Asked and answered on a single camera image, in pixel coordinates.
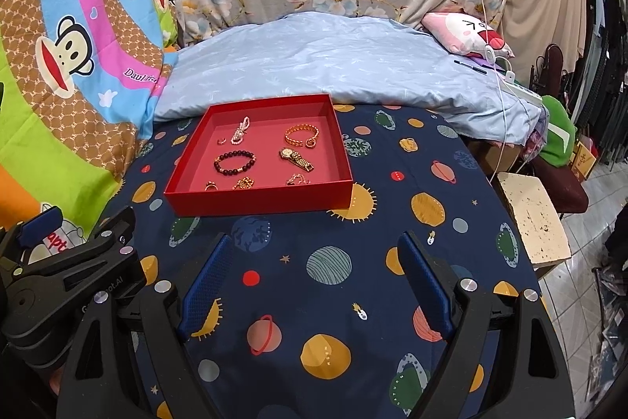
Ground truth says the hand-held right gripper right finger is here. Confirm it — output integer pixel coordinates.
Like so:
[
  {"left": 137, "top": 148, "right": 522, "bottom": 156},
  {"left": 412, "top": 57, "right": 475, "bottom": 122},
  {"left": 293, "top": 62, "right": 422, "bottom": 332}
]
[{"left": 396, "top": 230, "right": 577, "bottom": 419}]

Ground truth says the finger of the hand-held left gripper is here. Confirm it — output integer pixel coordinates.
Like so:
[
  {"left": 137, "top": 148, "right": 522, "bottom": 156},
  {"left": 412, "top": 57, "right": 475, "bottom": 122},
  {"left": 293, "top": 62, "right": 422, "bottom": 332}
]
[
  {"left": 28, "top": 205, "right": 147, "bottom": 298},
  {"left": 0, "top": 208, "right": 66, "bottom": 273}
]

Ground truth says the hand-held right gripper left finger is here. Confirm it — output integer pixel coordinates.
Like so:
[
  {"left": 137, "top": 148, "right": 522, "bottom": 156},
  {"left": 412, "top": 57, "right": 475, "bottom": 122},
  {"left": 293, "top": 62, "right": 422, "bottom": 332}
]
[{"left": 56, "top": 232, "right": 235, "bottom": 419}]

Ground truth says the red jewelry box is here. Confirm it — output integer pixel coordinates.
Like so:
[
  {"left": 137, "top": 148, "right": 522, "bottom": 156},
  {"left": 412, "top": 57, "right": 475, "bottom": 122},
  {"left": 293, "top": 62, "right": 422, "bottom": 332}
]
[{"left": 163, "top": 93, "right": 355, "bottom": 218}]

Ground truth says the dark bead bracelet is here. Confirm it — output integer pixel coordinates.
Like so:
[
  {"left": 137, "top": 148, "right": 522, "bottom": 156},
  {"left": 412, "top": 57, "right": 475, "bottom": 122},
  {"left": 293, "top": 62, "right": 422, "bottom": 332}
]
[{"left": 213, "top": 148, "right": 258, "bottom": 178}]

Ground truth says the gold wristwatch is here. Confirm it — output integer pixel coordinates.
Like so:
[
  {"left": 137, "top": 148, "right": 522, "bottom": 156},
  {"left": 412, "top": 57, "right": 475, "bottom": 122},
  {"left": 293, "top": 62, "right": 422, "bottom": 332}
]
[{"left": 278, "top": 146, "right": 315, "bottom": 174}]

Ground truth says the pearl bracelet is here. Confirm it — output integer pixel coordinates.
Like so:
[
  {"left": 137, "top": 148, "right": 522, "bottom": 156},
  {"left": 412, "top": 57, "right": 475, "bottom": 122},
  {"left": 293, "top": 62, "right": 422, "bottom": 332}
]
[{"left": 230, "top": 117, "right": 252, "bottom": 144}]

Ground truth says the gold bangle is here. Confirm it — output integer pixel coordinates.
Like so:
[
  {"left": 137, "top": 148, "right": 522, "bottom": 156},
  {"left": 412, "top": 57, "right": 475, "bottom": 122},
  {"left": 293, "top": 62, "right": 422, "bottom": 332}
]
[{"left": 284, "top": 123, "right": 321, "bottom": 150}]

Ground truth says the navy planet-print blanket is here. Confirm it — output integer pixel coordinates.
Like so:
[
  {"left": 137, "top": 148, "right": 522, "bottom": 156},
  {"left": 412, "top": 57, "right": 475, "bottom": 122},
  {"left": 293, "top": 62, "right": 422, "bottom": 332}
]
[{"left": 91, "top": 102, "right": 544, "bottom": 419}]

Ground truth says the colourful cartoon monkey blanket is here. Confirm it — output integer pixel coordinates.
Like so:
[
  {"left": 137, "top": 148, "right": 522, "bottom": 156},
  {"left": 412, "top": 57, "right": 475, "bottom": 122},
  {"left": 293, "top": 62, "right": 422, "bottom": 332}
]
[{"left": 0, "top": 0, "right": 183, "bottom": 265}]

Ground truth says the white speckled stool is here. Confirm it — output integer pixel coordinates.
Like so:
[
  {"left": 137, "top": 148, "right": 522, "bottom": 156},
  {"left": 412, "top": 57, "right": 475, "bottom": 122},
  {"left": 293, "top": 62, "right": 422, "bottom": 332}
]
[{"left": 495, "top": 171, "right": 573, "bottom": 269}]

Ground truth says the cardboard box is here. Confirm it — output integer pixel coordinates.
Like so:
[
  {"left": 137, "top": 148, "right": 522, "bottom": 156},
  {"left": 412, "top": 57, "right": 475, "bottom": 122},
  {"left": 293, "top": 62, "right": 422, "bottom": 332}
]
[{"left": 466, "top": 138, "right": 527, "bottom": 175}]

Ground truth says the green cloth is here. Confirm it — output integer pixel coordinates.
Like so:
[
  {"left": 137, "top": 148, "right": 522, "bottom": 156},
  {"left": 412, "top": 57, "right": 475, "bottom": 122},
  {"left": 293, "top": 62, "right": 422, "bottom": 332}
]
[{"left": 536, "top": 96, "right": 580, "bottom": 170}]

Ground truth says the black pen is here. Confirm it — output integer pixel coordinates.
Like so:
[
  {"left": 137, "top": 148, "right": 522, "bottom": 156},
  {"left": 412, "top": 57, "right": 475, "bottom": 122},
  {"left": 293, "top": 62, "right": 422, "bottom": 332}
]
[{"left": 453, "top": 59, "right": 489, "bottom": 74}]

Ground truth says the light blue pillow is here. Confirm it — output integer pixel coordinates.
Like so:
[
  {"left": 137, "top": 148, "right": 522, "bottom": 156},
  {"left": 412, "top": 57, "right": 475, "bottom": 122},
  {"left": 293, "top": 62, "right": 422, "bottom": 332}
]
[{"left": 153, "top": 11, "right": 546, "bottom": 141}]

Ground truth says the dark metal chair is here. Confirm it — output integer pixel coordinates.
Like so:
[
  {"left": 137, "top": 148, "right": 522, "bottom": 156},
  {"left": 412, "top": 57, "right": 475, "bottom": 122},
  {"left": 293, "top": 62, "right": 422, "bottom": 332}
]
[{"left": 530, "top": 43, "right": 578, "bottom": 106}]

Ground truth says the pink cartoon cushion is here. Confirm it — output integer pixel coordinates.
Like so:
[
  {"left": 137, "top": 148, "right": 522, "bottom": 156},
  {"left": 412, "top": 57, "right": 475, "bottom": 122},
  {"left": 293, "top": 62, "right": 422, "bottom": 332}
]
[{"left": 421, "top": 11, "right": 516, "bottom": 59}]

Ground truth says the row of hanging clothes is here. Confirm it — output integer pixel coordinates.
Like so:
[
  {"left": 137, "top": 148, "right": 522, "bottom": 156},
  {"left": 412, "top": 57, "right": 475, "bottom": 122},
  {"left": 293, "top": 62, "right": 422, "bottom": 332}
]
[{"left": 571, "top": 0, "right": 628, "bottom": 157}]

